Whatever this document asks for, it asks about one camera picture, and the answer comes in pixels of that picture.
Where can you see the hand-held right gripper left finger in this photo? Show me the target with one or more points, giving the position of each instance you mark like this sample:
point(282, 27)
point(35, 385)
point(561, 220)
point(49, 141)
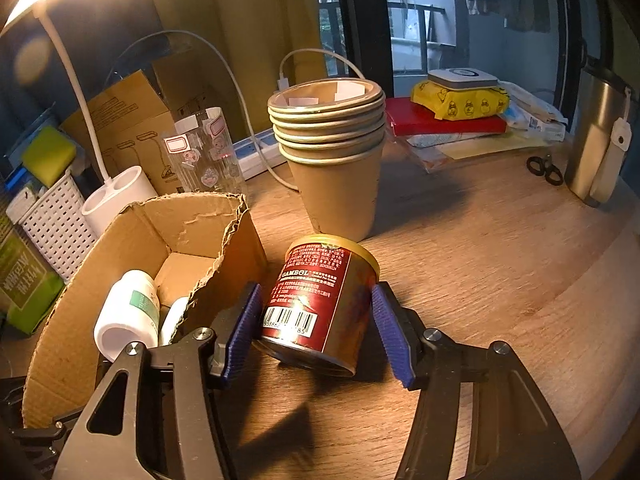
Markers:
point(242, 330)

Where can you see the black sliding door frame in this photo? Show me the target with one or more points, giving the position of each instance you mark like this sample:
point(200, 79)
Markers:
point(360, 25)

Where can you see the steel tumbler with tag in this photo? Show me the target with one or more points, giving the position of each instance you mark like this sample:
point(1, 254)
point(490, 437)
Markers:
point(587, 150)

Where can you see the red book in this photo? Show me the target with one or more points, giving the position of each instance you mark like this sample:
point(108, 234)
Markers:
point(400, 115)

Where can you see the brown printed cardboard box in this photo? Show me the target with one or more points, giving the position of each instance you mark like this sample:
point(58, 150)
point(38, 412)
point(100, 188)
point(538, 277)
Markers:
point(130, 125)

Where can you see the yellow green sponge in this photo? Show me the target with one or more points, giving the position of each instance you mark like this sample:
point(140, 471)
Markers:
point(50, 152)

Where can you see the red tin can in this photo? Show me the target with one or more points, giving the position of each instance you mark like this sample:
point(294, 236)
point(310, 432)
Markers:
point(320, 300)

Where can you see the white power strip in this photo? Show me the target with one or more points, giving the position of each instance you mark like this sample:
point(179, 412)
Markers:
point(255, 147)

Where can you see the white plastic basket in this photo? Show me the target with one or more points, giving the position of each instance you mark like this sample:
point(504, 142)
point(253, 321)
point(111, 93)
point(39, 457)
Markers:
point(55, 225)

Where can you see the dark curtain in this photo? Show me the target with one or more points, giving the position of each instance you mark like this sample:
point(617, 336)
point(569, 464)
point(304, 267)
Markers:
point(100, 20)

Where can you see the yellow wet wipes packet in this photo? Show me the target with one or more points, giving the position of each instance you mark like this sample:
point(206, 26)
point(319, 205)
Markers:
point(450, 102)

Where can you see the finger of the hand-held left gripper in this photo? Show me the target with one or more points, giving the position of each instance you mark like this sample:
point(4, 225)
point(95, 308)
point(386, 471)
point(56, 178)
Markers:
point(50, 426)

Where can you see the black scissors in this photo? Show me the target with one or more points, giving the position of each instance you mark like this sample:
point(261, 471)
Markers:
point(537, 166)

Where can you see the green packet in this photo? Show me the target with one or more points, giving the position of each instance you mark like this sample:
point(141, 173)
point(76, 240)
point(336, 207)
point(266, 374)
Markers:
point(25, 290)

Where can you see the white pill bottle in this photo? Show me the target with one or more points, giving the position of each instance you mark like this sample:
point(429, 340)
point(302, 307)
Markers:
point(125, 310)

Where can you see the papers in clear folder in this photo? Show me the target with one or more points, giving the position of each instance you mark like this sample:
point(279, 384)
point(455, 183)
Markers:
point(475, 147)

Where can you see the white small box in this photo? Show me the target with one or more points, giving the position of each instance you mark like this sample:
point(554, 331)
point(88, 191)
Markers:
point(25, 205)

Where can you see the white flat device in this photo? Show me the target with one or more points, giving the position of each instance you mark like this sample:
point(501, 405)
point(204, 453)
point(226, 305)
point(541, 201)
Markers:
point(462, 76)

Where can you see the white desk lamp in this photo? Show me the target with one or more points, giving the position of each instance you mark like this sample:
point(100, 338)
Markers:
point(120, 195)

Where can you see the white tissue packets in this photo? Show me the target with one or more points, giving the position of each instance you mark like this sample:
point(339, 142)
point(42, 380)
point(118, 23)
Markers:
point(535, 115)

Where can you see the clear glass cup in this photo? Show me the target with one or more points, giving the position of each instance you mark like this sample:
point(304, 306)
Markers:
point(210, 160)

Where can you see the black balcony railing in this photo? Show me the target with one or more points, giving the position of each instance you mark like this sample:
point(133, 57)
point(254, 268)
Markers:
point(415, 6)

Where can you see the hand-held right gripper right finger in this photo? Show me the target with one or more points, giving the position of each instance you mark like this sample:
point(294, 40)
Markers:
point(392, 340)

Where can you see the white earbuds case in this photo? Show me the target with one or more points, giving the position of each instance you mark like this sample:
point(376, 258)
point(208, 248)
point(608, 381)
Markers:
point(172, 320)

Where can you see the blue packet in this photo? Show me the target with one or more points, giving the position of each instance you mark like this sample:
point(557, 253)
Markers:
point(16, 179)

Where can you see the stack of paper cups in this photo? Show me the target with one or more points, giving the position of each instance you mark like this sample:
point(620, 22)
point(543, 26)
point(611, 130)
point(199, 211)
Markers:
point(340, 195)

